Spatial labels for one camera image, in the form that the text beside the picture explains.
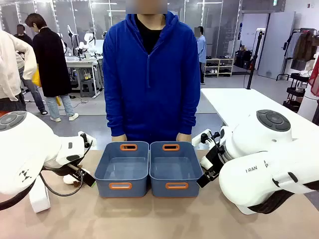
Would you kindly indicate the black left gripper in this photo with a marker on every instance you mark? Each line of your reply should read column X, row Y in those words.
column 63, row 169

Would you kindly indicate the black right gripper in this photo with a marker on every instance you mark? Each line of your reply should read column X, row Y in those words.
column 216, row 156

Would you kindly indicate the white brown plush toy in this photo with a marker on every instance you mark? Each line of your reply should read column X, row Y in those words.
column 72, row 178

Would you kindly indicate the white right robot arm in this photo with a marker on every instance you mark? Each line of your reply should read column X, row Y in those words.
column 259, row 154

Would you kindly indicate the person's right forearm blue sleeve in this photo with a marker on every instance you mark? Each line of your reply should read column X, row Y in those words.
column 115, row 119

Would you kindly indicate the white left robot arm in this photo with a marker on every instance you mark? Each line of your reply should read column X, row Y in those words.
column 30, row 149

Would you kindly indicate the person's left forearm blue sleeve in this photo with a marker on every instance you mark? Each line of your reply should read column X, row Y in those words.
column 188, row 119

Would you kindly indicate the person's left hand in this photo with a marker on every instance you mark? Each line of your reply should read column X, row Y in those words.
column 184, row 137

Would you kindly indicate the person's right hand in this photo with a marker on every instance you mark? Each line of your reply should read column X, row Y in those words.
column 119, row 138

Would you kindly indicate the white table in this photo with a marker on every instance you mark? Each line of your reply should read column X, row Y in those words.
column 244, row 104

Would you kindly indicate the grey step stool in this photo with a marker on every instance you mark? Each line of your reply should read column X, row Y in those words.
column 87, row 89

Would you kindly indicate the person in blue hoodie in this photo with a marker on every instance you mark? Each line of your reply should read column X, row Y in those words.
column 149, row 87

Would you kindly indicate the wooden shoe rack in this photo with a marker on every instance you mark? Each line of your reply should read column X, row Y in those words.
column 219, row 67

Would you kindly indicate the yellow bag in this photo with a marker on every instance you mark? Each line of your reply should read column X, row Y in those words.
column 37, row 77

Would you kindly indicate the white desk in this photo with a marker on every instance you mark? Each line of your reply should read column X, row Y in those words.
column 79, row 63

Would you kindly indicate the person in black coat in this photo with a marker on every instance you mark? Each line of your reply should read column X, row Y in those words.
column 51, row 64

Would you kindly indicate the black trolley cart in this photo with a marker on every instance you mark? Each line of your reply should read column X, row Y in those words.
column 296, row 92

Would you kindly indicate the black luggage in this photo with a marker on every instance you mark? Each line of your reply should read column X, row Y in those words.
column 243, row 59

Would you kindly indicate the black tripod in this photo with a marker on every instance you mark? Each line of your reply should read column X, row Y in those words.
column 254, row 62

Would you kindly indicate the person in light blue shirt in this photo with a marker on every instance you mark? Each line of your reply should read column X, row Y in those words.
column 201, row 49

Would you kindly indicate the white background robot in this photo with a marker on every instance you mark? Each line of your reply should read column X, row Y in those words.
column 87, row 41

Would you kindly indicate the person in cream jacket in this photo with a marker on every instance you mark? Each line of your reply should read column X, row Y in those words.
column 8, row 64

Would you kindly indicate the red garment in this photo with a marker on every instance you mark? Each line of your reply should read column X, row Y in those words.
column 314, row 79

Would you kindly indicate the black clothes rack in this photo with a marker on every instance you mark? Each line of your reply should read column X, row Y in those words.
column 286, row 54

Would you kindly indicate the grey door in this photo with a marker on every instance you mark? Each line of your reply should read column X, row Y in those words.
column 276, row 44

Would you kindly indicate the person in dark top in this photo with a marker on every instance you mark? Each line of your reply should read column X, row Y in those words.
column 23, row 37

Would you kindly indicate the brown coat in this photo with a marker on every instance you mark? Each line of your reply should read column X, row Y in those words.
column 304, row 47

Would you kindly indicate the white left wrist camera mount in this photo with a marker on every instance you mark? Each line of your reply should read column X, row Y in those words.
column 72, row 149

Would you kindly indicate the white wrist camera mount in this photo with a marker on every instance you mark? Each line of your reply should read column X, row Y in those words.
column 72, row 149
column 199, row 138

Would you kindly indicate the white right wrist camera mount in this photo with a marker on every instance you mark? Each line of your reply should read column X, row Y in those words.
column 199, row 138

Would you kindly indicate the white round pedestal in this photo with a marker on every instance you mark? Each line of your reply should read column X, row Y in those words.
column 309, row 107

